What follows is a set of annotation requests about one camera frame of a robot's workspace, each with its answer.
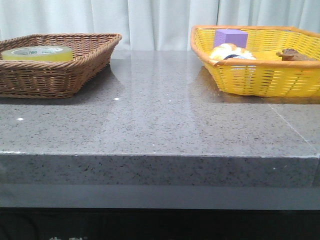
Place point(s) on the yellow woven basket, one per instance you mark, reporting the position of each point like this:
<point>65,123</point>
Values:
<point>267,75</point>

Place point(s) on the brown toy figure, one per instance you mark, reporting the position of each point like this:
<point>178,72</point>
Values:
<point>290,54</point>

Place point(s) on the bread roll toy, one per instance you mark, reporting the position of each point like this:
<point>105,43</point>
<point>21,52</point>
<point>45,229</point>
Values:
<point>230,50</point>

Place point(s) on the purple foam block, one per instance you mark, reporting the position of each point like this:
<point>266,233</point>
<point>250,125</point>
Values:
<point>230,36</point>

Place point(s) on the brown wicker basket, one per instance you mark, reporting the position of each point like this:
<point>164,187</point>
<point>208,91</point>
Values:
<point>29,79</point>

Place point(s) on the white curtain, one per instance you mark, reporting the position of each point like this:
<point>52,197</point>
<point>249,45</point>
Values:
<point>150,25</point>

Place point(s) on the yellow clear tape roll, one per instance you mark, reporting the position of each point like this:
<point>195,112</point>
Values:
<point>51,53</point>

